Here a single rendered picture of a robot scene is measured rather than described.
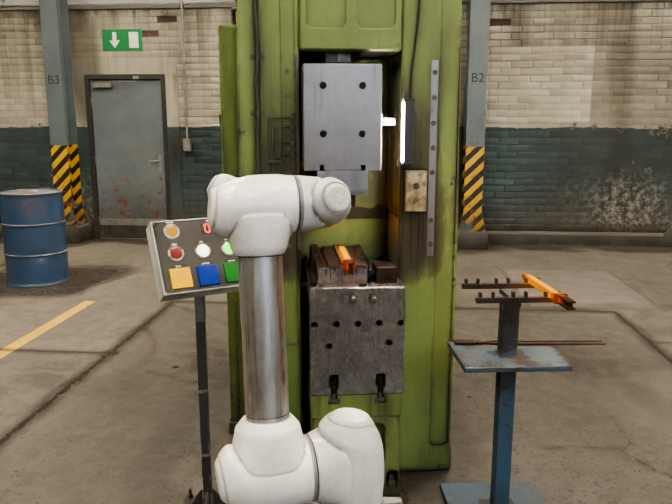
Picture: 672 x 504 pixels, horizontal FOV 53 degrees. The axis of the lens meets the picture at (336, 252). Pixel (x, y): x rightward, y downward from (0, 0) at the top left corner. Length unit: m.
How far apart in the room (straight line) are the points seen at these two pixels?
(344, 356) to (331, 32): 1.28
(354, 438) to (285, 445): 0.16
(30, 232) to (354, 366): 4.67
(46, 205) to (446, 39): 4.84
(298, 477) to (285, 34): 1.76
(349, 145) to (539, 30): 6.37
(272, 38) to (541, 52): 6.31
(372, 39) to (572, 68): 6.24
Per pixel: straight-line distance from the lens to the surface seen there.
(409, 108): 2.74
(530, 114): 8.72
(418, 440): 3.12
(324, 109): 2.59
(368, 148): 2.61
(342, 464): 1.59
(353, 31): 2.76
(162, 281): 2.41
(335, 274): 2.66
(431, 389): 3.04
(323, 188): 1.46
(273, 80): 2.73
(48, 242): 6.92
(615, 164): 9.00
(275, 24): 2.75
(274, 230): 1.46
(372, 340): 2.69
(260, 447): 1.53
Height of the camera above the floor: 1.55
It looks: 11 degrees down
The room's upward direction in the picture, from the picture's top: straight up
